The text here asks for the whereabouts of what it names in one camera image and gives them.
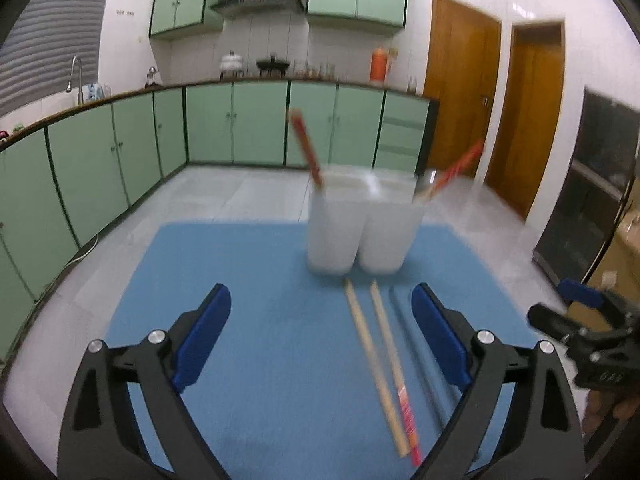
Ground red-ended wooden chopstick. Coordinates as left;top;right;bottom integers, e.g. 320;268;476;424
289;108;326;189
370;281;425;466
427;140;486;199

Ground white two-compartment utensil holder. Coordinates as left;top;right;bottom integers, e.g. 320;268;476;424
306;164;427;276

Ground white floor cable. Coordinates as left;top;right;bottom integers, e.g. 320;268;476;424
62;234;100;268

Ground wooden door in frame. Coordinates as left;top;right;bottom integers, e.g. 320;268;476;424
485;20;566;219

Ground white cooking pot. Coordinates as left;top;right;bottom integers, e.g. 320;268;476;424
220;51;245;79

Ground black wok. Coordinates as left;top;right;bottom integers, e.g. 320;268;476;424
256;55;292;79

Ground green base cabinet run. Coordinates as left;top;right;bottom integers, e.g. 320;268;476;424
0;87;189;361

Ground closed wooden door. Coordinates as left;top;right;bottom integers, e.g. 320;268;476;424
424;0;502;177

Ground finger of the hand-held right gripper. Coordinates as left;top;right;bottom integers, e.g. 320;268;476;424
557;278;640;328
526;302;583;347

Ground blue mat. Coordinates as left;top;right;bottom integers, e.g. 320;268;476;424
105;221;538;480

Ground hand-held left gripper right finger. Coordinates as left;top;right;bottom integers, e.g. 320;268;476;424
411;282;586;480

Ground black glass-front cabinet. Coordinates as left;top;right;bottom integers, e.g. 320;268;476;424
532;87;640;287

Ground person's right hand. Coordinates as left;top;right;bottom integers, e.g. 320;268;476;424
582;389;637;437

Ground green base cabinet with drawers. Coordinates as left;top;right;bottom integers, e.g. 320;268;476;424
184;80;441;177

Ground plain wooden chopstick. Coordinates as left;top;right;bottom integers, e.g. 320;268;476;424
344;280;409;459

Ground dark blue chopstick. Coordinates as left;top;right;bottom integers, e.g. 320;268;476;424
389;287;449;434

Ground chrome sink faucet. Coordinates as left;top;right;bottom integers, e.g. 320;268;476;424
67;56;85;106

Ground grey window blind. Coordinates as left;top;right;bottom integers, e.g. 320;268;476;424
0;0;116;117

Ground cardboard box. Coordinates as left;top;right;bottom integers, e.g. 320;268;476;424
585;215;640;322

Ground jars on counter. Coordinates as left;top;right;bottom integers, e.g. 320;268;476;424
292;61;341;81

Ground orange thermos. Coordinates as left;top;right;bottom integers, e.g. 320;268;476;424
370;46;391;86

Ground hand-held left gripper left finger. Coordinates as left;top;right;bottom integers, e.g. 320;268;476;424
57;283;232;480

